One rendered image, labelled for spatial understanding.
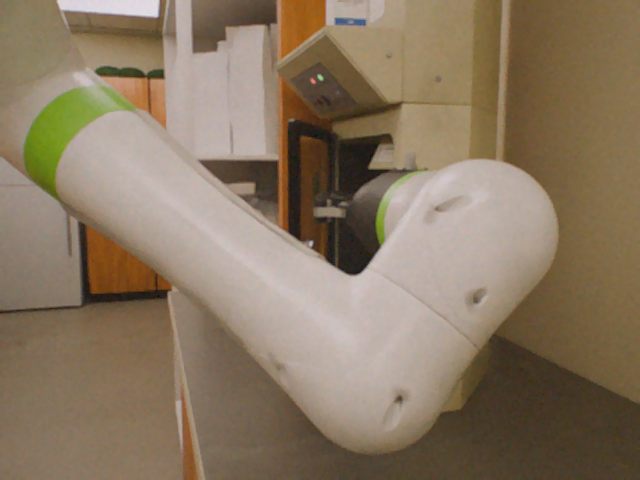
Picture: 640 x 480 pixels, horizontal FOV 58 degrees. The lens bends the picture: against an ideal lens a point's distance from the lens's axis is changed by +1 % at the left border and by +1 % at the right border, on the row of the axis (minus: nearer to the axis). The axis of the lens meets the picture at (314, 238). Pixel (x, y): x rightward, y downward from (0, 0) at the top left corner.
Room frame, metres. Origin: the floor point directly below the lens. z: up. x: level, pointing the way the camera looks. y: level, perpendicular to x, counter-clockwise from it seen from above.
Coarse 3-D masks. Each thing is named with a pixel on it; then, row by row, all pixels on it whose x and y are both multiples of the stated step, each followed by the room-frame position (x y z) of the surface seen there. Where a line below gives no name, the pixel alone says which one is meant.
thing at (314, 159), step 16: (288, 128) 0.83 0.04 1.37; (288, 144) 0.83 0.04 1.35; (304, 144) 0.90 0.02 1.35; (320, 144) 1.02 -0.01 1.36; (288, 160) 0.83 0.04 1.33; (304, 160) 0.90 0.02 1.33; (320, 160) 1.02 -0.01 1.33; (288, 176) 0.83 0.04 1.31; (304, 176) 0.90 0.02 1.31; (320, 176) 1.02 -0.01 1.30; (288, 192) 0.83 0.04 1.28; (304, 192) 0.90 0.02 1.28; (288, 208) 0.83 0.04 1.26; (304, 208) 0.90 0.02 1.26; (288, 224) 0.83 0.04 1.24; (304, 224) 0.90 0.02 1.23; (320, 224) 1.02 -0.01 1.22; (304, 240) 0.90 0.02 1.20; (320, 240) 1.02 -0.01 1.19
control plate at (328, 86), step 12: (312, 72) 0.96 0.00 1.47; (324, 72) 0.91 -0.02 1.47; (300, 84) 1.05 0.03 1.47; (312, 84) 1.00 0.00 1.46; (324, 84) 0.96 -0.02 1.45; (336, 84) 0.91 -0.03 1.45; (312, 96) 1.05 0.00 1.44; (324, 96) 1.00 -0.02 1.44; (336, 96) 0.96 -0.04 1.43; (348, 96) 0.91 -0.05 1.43; (324, 108) 1.05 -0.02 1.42; (336, 108) 1.00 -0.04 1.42
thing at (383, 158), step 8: (384, 144) 0.96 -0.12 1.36; (392, 144) 0.95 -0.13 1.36; (376, 152) 0.98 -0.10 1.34; (384, 152) 0.95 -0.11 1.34; (392, 152) 0.94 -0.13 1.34; (376, 160) 0.96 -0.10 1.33; (384, 160) 0.94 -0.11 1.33; (392, 160) 0.93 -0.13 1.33; (368, 168) 1.00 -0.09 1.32; (376, 168) 0.95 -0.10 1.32; (384, 168) 0.94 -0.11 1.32; (392, 168) 0.93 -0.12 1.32
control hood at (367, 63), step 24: (312, 48) 0.88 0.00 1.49; (336, 48) 0.81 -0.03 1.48; (360, 48) 0.81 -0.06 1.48; (384, 48) 0.82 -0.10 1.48; (288, 72) 1.05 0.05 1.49; (336, 72) 0.88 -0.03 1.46; (360, 72) 0.82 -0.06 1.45; (384, 72) 0.82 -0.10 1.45; (360, 96) 0.88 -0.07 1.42; (384, 96) 0.82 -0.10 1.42
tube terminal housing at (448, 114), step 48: (384, 0) 0.90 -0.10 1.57; (432, 0) 0.84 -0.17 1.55; (480, 0) 0.89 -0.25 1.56; (432, 48) 0.84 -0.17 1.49; (480, 48) 0.90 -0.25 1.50; (432, 96) 0.84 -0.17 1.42; (480, 96) 0.91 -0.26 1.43; (336, 144) 1.11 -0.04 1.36; (432, 144) 0.84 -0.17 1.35; (480, 144) 0.92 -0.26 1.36; (336, 240) 1.11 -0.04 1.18
